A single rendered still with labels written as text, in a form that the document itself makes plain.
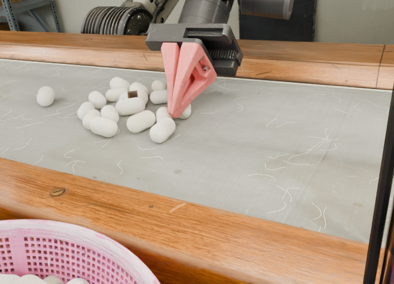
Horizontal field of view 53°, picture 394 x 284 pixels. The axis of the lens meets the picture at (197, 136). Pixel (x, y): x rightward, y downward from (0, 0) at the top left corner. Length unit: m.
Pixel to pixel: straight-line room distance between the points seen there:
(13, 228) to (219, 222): 0.14
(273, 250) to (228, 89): 0.33
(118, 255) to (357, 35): 2.30
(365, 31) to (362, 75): 1.93
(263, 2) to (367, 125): 0.18
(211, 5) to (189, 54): 0.07
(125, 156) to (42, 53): 0.43
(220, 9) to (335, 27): 2.01
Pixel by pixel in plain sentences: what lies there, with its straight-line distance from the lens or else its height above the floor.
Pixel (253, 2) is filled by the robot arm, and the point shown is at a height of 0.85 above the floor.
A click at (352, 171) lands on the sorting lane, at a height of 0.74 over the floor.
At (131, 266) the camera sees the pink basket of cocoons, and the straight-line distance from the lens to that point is 0.25.
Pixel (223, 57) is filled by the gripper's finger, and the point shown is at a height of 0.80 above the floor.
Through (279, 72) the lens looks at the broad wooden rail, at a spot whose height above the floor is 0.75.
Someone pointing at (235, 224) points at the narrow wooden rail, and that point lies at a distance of 0.27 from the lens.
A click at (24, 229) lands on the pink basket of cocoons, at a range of 0.31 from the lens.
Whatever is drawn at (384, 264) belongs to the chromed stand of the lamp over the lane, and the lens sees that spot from 0.18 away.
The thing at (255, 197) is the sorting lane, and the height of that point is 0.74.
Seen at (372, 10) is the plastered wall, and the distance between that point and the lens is 2.45.
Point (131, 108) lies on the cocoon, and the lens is 0.49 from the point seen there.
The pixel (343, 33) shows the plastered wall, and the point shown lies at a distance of 2.48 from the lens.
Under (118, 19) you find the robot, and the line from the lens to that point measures 0.87.
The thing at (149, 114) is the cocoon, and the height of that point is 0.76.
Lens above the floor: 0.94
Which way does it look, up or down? 28 degrees down
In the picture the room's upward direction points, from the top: 6 degrees counter-clockwise
